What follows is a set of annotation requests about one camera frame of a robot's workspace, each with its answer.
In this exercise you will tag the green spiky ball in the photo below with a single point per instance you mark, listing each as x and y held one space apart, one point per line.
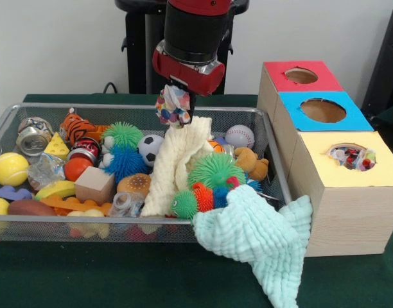
124 133

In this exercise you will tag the shallow mesh bin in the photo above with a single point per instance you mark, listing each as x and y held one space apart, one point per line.
39 218

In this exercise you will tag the blue spiky toy with eyes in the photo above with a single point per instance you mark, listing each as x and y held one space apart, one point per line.
124 163

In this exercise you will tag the light blue knitted cloth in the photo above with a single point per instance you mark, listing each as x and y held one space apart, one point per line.
257 231

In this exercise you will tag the orange-red ball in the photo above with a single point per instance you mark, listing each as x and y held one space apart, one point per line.
76 168

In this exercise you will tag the black and white soccer ball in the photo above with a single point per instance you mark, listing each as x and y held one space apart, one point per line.
150 150

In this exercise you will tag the multicolour spiky caterpillar toy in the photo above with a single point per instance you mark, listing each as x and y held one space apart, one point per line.
187 202

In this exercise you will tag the yellow tennis ball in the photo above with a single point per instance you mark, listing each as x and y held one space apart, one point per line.
10 168

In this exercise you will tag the pastel patterned small cloth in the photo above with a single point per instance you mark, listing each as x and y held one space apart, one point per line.
172 106

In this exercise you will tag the white toy baseball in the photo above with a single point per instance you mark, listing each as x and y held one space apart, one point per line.
239 136

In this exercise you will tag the wooden box with three holes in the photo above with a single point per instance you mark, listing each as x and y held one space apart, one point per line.
347 221

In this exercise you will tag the yellow cheese wedge toy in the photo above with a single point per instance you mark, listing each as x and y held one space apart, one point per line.
56 146

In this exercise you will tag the orange tiger plush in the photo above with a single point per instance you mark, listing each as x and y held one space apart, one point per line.
76 128

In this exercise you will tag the colourful spotted cloth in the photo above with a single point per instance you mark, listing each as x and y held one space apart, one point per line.
354 158

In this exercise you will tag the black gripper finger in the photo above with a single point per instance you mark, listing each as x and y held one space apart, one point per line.
190 106

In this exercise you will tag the dark green tablecloth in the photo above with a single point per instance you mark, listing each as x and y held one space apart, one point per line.
392 122
119 276

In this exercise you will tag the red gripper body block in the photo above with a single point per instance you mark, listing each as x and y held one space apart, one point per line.
196 78

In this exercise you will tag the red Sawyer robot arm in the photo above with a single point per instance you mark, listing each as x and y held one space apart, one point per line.
193 29

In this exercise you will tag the green spiky toy with eyes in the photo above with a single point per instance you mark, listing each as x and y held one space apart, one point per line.
212 168

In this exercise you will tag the cream knitted cloth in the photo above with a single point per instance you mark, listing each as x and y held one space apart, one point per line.
174 160

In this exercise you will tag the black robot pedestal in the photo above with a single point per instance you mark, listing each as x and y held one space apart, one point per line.
138 54

